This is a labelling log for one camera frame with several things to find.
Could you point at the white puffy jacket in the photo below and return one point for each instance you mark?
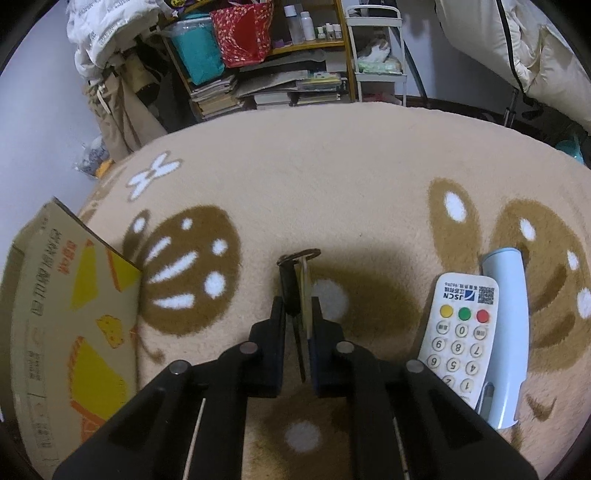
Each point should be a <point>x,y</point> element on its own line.
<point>521,41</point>

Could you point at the white trolley cart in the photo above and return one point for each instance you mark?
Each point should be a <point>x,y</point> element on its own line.
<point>397,27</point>

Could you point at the pile of papers and magazines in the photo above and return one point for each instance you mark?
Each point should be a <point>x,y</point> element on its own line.
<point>295,87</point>

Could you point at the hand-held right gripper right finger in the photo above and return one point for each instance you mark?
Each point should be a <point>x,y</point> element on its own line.
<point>315,355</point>

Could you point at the stack of books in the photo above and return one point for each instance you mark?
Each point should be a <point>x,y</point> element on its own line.
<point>214,97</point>

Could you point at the white remote control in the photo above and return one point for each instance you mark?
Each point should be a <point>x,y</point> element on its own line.
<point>457,341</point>

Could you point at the white quilted coat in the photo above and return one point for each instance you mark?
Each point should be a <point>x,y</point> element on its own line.
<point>106,32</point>

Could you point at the wooden bookshelf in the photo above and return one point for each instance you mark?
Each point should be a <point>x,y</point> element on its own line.
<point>341,50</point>

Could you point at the green tissue pack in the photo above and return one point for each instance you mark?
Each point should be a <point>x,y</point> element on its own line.
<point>378,66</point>

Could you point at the beige hanging coat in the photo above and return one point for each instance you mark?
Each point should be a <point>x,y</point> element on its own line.
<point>124,110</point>

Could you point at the teal plastic object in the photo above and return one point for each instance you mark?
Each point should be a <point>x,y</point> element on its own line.
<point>572,148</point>

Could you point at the plastic bag of plush toys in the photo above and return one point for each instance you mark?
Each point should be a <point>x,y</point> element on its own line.
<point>92,159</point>

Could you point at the red patterned bag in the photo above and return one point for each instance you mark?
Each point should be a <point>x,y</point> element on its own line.
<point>242,34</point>

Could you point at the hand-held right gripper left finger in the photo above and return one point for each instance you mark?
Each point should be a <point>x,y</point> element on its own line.
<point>278,350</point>

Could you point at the cardboard box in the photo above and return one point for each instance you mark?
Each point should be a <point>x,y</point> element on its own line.
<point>55,323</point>

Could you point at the teal storage box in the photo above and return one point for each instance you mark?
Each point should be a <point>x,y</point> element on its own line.
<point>196,50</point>

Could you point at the beige butterfly print blanket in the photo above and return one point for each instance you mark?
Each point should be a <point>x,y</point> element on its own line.
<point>323,184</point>

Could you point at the bunch of keys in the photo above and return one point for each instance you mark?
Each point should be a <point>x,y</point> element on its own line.
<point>289,286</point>

